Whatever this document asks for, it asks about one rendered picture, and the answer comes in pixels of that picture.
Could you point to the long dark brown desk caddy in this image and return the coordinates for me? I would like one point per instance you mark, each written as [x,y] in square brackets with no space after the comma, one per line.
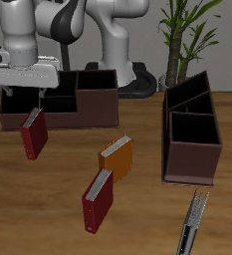
[94,109]

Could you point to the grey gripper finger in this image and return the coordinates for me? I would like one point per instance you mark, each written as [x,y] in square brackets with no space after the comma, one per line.
[8,90]
[42,92]

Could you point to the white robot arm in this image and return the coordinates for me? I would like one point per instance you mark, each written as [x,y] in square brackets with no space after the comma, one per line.
[116,50]

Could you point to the green pot plant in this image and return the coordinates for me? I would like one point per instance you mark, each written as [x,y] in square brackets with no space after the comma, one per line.
[174,50]

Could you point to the orange book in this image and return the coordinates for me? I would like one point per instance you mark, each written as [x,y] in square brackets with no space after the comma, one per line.
[119,162]

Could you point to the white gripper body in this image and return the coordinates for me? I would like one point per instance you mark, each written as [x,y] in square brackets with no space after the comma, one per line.
[28,76]

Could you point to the large red book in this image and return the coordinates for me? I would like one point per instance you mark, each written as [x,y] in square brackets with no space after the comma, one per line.
[99,205]

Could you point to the black book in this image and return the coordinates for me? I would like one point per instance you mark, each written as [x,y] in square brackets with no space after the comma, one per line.
[192,219]

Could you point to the tall dark brown desk caddy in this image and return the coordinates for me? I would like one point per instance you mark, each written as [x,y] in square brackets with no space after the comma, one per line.
[192,162]

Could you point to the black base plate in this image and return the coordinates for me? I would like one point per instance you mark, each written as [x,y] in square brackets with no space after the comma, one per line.
[144,84]

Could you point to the small red book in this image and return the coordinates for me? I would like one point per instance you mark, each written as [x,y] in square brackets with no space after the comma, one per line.
[36,136]

